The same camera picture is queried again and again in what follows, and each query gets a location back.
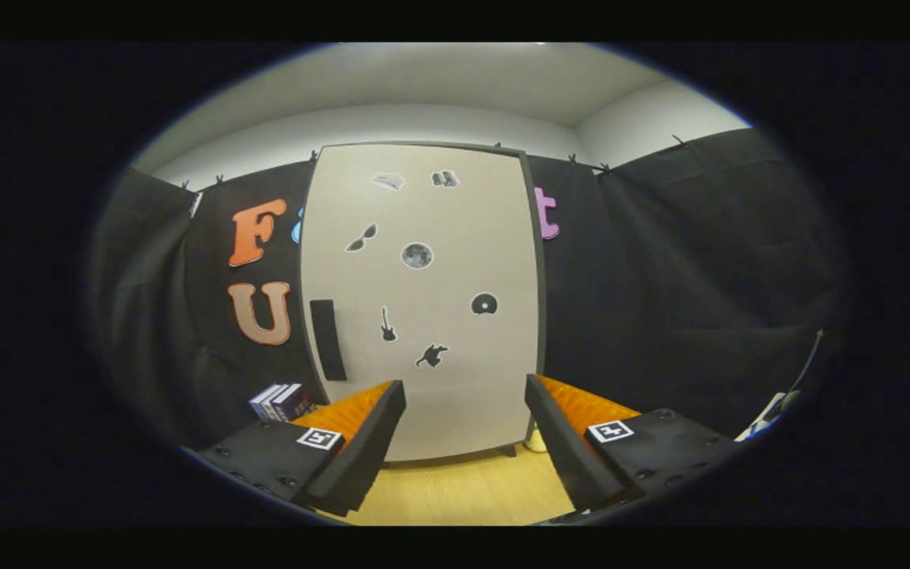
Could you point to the black backdrop cloth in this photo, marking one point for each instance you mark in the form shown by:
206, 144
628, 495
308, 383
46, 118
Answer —
700, 276

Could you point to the white spine book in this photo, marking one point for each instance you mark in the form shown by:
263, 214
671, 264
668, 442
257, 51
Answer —
275, 401

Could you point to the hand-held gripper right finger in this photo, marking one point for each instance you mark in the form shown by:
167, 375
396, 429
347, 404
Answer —
562, 446

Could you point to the grey wooden cabinet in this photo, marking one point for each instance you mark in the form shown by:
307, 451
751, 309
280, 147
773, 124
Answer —
542, 316

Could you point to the yellow soft object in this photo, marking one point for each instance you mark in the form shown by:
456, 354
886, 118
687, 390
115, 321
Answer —
535, 441

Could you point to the white cabinet door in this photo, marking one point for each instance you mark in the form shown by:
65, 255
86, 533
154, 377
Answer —
439, 395

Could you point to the white and blue device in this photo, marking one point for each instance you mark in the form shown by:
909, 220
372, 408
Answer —
763, 415

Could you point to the dark blue book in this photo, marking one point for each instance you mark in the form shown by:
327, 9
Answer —
295, 401

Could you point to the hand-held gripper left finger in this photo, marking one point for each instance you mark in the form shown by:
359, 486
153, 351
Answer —
364, 446

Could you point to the light blue book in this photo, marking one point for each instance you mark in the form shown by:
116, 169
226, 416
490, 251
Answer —
260, 401

